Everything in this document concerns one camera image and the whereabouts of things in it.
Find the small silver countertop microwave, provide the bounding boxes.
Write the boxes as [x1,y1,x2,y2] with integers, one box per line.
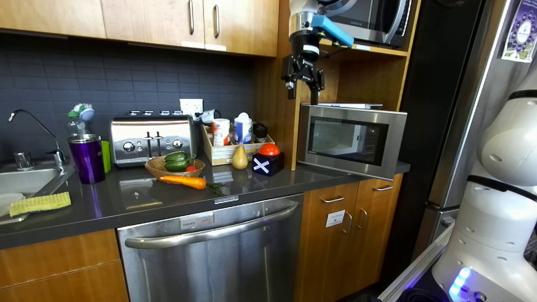
[296,100,409,181]

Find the purple poster on refrigerator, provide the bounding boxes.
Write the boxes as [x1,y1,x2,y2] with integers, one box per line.
[499,0,537,63]

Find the wide wooden lower cabinet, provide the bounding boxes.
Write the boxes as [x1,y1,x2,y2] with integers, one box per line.
[0,226,130,302]

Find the dark round bottle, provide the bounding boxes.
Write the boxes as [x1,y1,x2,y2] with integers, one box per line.
[251,120,269,141]

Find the green toy vegetable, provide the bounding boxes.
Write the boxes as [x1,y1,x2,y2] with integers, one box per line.
[162,149,191,172]

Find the yellow sponge cloth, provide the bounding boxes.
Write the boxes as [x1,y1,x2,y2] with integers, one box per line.
[6,189,73,218]

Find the white bottle red label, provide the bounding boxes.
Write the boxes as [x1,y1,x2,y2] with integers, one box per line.
[209,115,231,147]

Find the orange toy carrot green leaves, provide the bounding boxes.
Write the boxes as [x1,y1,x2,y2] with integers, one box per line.
[155,172,224,194]

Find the green plastic cup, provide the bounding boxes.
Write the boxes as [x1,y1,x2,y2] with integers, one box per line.
[98,137,113,174]

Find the silver four-slot toaster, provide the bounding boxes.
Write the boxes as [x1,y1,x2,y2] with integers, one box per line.
[108,107,197,167]

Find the black box red button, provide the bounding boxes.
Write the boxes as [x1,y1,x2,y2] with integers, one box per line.
[249,141,285,176]

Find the chrome sink faucet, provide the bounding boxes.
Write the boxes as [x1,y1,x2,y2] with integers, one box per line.
[6,107,66,174]

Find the grey robot mounting platform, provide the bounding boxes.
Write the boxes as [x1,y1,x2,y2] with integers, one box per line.
[375,219,457,302]

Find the chrome faucet handle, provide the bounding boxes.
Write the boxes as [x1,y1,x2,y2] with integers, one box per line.
[13,147,33,171]

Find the shallow wooden basket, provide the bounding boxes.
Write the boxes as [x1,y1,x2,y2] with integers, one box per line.
[142,152,207,179]

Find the wooden upper cabinet door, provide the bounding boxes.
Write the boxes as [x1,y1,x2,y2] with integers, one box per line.
[201,0,281,57]
[98,0,207,48]
[0,0,107,40]

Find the light wooden crate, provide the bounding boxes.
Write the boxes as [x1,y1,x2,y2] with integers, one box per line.
[199,122,274,167]

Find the yellow toy pear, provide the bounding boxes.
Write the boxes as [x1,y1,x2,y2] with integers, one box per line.
[229,142,249,171]

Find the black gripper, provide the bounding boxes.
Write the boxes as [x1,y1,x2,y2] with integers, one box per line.
[279,30,325,107]

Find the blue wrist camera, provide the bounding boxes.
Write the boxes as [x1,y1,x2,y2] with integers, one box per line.
[308,13,355,48]

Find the blue green dish brush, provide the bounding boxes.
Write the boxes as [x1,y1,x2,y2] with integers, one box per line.
[65,100,97,139]

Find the white wall outlet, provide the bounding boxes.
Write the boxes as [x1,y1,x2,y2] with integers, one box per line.
[177,97,204,117]

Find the large silver shelf microwave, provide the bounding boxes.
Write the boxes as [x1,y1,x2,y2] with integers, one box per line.
[320,0,415,48]

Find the tall wooden shelf unit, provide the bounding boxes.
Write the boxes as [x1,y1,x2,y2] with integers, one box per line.
[253,0,424,172]

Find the wooden lower cabinet door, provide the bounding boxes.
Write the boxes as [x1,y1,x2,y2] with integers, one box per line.
[350,172,404,292]
[293,183,362,302]

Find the stainless steel sink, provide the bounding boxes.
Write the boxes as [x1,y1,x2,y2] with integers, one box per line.
[0,161,76,224]

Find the wooden cabinet door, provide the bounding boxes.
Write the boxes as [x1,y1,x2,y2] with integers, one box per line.
[201,0,281,57]
[98,0,207,48]
[350,172,404,292]
[0,0,107,40]
[293,183,362,302]

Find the purple metal tumbler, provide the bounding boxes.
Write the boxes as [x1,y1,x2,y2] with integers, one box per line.
[66,131,107,184]

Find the white label on cabinet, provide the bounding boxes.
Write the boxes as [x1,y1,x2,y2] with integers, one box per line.
[323,208,347,228]

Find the stainless steel refrigerator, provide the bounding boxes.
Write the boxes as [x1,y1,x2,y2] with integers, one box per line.
[412,0,537,258]

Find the stainless steel dishwasher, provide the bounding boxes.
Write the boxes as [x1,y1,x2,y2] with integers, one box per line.
[115,193,305,302]

